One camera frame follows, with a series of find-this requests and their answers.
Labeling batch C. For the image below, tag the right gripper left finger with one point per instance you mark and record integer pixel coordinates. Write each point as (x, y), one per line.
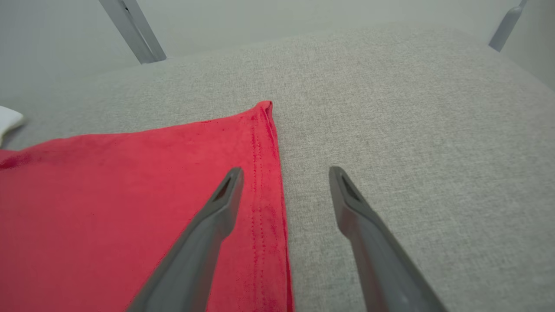
(195, 251)

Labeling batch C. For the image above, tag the red basketball jersey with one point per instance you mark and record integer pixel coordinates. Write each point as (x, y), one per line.
(108, 195)

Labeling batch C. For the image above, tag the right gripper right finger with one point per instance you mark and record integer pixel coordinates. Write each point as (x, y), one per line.
(377, 260)

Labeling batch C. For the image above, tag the grey fabric sofa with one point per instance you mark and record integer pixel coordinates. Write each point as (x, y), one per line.
(412, 130)

